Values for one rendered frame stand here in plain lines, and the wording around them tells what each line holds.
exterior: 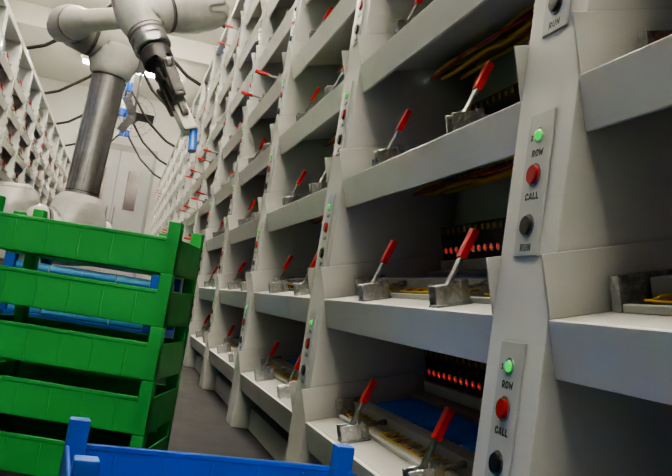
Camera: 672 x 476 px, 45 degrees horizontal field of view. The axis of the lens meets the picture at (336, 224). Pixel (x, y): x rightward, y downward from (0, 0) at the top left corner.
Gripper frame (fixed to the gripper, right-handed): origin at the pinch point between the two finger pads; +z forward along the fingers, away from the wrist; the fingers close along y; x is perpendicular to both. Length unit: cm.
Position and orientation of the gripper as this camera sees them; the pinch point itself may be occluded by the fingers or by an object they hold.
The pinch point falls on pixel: (184, 119)
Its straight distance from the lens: 192.8
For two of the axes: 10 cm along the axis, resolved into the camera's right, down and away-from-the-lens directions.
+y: 2.9, -4.7, -8.3
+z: 4.2, 8.4, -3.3
